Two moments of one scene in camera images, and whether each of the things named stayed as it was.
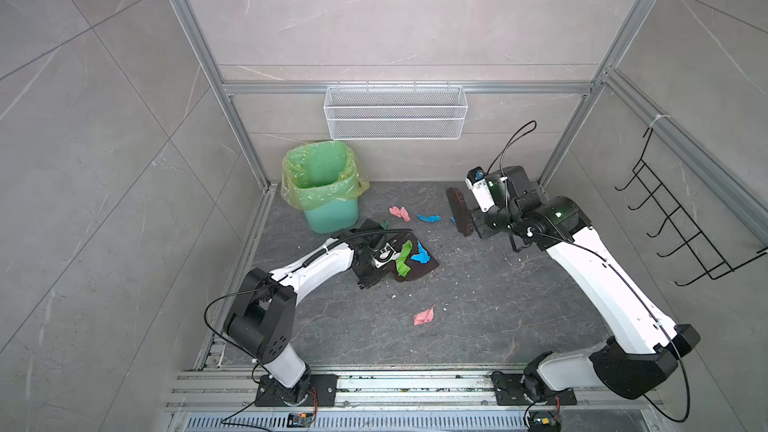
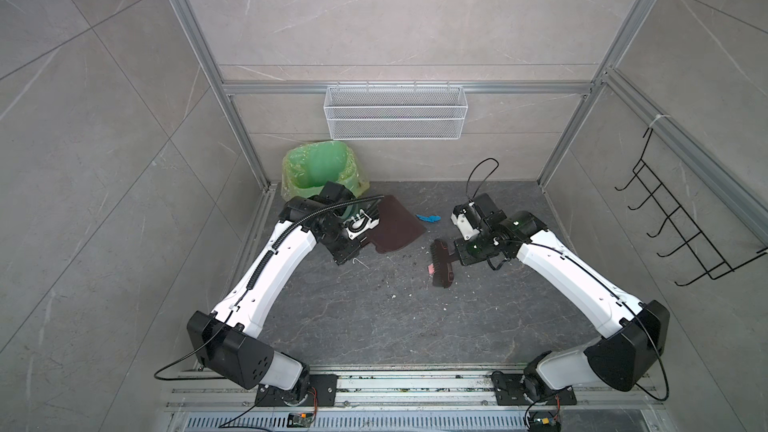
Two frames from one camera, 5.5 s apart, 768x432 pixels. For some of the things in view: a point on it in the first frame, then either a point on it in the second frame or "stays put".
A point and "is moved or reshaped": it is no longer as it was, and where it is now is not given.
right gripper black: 481,227 → 465,258
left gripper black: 370,279 → 344,254
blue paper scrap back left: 430,219 stays put
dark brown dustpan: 417,268 → 397,226
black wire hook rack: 693,244 stays put
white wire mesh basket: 395,113 stays put
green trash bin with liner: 324,179 stays put
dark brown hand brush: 463,215 is moved or reshaped
